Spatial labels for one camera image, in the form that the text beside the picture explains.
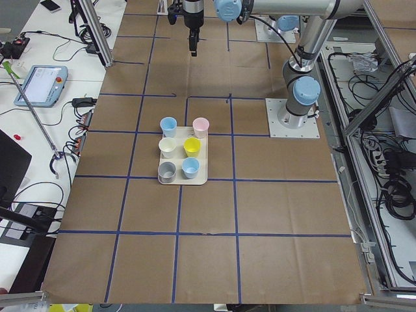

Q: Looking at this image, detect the blue teach pendant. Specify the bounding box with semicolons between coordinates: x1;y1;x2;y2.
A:
21;65;68;107

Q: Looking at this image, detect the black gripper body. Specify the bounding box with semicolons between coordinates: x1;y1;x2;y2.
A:
183;0;204;30

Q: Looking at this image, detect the aluminium frame post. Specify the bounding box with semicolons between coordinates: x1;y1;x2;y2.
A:
76;0;114;68

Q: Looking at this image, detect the black power adapter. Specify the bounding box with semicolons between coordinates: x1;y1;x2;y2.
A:
71;97;97;108

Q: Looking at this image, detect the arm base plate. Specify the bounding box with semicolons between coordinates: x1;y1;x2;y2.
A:
265;98;320;139
255;15;300;44

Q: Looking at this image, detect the cream bunny print tray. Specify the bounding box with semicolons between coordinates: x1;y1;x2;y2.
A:
159;127;208;185

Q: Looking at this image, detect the light blue plastic cup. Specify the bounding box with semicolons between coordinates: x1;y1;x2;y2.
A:
160;116;177;138

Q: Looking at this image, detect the cream white plastic cup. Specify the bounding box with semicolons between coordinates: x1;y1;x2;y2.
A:
159;137;177;159

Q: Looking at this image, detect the green handled reach tool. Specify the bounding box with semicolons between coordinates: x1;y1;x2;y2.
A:
3;61;66;179

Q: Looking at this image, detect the pink plastic cup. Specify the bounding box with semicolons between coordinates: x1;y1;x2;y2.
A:
192;117;210;138

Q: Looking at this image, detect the grey plastic cup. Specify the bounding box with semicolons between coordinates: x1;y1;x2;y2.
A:
158;161;176;184

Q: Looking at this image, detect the yellow plastic cup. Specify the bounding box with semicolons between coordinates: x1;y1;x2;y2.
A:
183;137;201;158

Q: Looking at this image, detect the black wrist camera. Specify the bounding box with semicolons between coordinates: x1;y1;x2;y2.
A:
168;1;177;25

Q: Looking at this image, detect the white wire cup rack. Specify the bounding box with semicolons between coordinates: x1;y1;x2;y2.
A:
157;0;168;16

